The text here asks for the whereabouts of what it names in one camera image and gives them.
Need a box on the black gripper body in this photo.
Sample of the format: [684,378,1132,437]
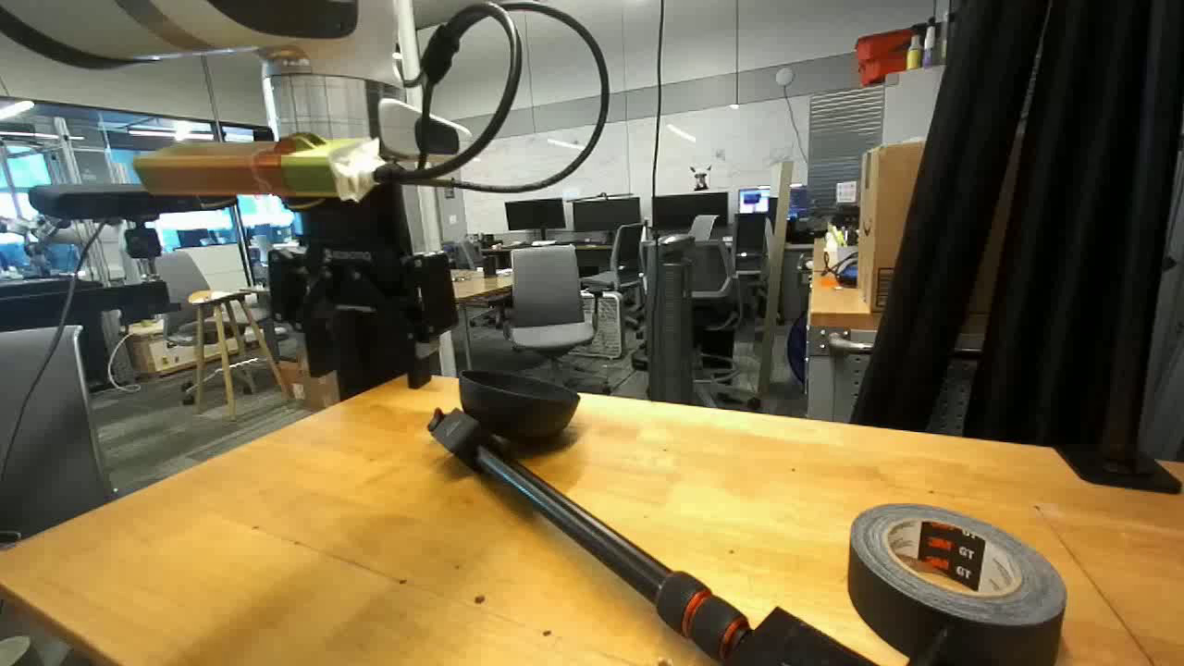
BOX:
[302,201,423,329]

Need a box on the black bowl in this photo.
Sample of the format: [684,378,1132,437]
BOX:
[454,368,586,452]

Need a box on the wooden stool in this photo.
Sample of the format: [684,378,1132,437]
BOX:
[182,285,290,419]

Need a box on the narrow black curtain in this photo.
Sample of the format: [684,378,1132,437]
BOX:
[301,322,430,400]

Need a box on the grey office chair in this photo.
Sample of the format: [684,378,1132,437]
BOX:
[503,242,600,364]

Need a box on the black computer monitor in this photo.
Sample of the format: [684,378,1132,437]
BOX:
[500,198,571,238]
[571,192,646,238]
[650,188,734,234]

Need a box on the black table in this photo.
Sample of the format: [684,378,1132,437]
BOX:
[0,275,175,335]

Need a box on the grey chair back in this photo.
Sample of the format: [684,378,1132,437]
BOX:
[0,322,117,546]

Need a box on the wooden office desk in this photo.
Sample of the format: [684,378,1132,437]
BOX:
[803,269,885,422]

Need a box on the tall cardboard box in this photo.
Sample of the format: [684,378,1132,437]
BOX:
[856,137,927,314]

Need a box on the red box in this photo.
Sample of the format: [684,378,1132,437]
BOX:
[856,21,924,90]

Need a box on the grey tape roll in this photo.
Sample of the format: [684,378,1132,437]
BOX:
[843,499,1069,666]

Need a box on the black red small card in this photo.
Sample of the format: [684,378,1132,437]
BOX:
[919,517,989,595]

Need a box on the large black curtain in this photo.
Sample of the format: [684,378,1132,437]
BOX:
[847,0,1184,465]

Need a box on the black curtain stand base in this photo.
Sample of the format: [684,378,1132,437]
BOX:
[1054,440,1184,496]

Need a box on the orange green camera mount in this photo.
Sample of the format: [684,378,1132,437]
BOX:
[132,131,388,209]

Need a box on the black camera bar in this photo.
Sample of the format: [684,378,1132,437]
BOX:
[27,181,229,230]

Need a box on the black looped cable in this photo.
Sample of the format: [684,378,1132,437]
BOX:
[388,0,613,198]

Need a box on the black tripod pole orange ring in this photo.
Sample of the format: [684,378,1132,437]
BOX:
[426,407,879,666]

